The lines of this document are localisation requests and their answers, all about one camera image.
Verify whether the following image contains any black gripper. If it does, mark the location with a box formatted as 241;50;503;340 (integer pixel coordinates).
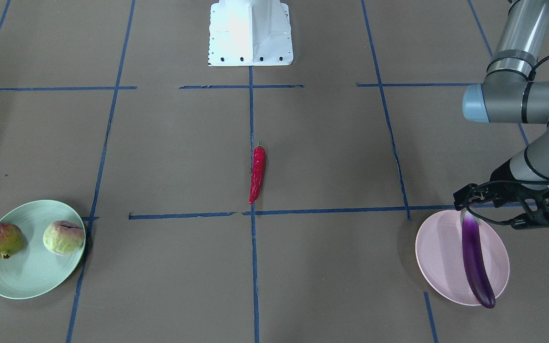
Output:
453;160;549;230

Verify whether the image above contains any purple eggplant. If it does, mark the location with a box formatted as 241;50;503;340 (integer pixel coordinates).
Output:
460;209;496;309

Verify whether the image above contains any red chili pepper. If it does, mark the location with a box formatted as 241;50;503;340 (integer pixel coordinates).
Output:
248;145;267;204

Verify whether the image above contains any green pink peach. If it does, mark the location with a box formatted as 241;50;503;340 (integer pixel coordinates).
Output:
43;220;85;256

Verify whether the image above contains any red yellow pomegranate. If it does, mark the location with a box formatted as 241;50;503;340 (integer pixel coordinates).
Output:
0;223;24;259

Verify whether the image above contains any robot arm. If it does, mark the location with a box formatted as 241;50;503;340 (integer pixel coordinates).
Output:
454;0;549;230

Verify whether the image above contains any pink plate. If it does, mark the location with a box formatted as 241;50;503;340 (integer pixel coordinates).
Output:
415;209;510;306

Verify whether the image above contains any green plate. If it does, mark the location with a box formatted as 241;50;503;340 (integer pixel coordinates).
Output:
0;200;85;300

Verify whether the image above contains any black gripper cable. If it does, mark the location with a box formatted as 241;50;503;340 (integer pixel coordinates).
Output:
456;50;549;226

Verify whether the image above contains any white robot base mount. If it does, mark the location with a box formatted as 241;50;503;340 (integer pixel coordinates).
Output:
208;0;294;67

